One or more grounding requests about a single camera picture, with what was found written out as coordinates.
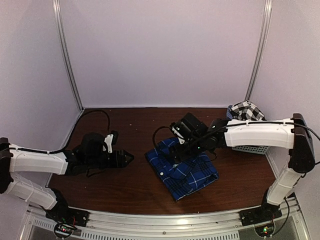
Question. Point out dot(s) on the green circuit board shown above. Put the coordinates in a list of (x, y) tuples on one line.
[(264, 231), (62, 231)]

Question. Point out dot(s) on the black white checked shirt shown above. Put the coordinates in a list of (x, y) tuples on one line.
[(246, 110)]

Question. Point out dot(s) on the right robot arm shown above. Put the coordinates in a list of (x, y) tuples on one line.
[(293, 134)]

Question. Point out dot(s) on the light blue plastic basket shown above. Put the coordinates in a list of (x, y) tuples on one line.
[(260, 150)]

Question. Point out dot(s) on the left green circuit board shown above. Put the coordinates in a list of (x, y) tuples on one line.
[(62, 231)]

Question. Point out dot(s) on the small blue gingham shirt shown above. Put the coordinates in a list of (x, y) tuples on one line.
[(229, 113)]

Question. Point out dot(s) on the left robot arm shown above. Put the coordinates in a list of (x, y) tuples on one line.
[(94, 152)]

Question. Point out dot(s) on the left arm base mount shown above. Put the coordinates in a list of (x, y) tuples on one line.
[(67, 215)]

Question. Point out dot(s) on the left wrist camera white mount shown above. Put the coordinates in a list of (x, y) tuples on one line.
[(110, 140)]

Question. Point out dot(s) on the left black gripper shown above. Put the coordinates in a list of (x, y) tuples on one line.
[(123, 164)]

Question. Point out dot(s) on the right green circuit board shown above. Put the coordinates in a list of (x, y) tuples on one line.
[(264, 231)]

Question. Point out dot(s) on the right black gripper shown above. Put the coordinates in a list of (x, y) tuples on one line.
[(176, 153)]

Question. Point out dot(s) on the blue plaid long sleeve shirt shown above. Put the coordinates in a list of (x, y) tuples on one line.
[(184, 178)]

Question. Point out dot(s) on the aluminium frame post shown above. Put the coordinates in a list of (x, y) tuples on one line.
[(263, 36), (65, 53)]

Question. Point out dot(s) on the front aluminium rail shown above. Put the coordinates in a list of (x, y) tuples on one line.
[(224, 225)]

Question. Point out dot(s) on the left aluminium frame post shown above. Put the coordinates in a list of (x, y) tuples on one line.
[(65, 53)]

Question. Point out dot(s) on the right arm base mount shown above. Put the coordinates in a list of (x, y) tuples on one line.
[(263, 213)]

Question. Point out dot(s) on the right aluminium frame post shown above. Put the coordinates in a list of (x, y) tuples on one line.
[(263, 36)]

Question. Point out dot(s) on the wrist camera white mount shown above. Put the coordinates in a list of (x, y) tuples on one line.
[(110, 140), (176, 133)]

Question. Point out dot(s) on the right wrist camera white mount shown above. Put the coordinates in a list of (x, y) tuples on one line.
[(176, 133)]

